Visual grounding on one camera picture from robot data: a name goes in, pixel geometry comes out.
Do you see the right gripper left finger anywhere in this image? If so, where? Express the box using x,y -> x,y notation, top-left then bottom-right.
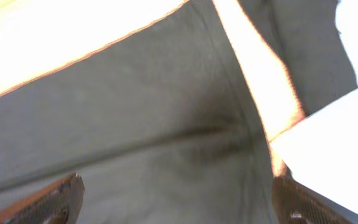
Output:
0,173 -> 85,224

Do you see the black t-shirt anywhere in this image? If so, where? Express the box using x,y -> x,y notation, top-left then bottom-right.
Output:
0,0 -> 358,224

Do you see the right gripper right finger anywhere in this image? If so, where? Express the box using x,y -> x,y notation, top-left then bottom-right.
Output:
272,177 -> 358,224

